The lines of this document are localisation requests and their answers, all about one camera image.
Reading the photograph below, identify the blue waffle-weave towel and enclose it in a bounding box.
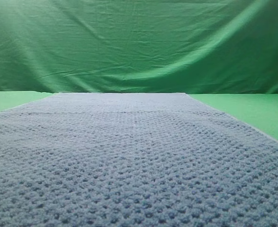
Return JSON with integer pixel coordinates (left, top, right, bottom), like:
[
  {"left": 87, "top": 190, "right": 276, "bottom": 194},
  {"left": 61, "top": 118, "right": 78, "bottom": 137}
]
[{"left": 0, "top": 93, "right": 278, "bottom": 227}]

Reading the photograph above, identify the green backdrop cloth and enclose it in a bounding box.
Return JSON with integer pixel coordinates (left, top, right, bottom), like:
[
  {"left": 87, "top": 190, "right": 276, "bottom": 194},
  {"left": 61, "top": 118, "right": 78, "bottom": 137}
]
[{"left": 0, "top": 0, "right": 278, "bottom": 94}]

